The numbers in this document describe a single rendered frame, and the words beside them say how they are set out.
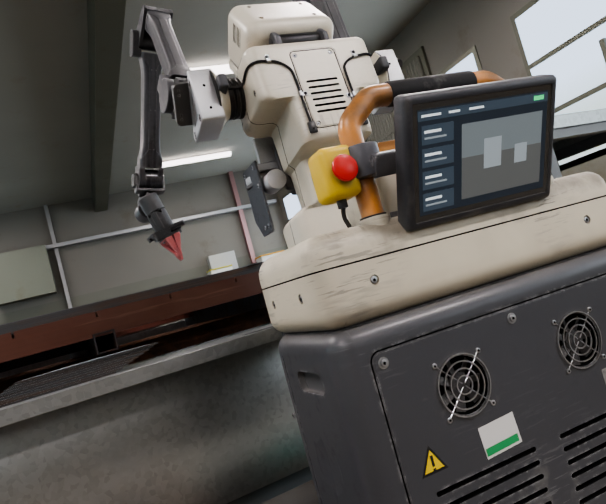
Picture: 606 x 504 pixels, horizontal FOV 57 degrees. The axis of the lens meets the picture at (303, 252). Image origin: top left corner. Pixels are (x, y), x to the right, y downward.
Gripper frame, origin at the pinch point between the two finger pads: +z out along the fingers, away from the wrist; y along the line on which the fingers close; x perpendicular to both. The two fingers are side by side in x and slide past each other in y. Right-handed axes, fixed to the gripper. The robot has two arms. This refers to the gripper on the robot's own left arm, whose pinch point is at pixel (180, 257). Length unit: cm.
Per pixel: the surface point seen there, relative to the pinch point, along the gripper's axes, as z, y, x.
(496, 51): -49, -404, -166
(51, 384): 13, 46, 27
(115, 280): -70, -156, -833
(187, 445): 42, 27, 18
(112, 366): 16.1, 34.0, 27.2
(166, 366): 21.5, 25.6, 34.5
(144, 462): 39, 37, 18
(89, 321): 4.8, 31.8, 14.8
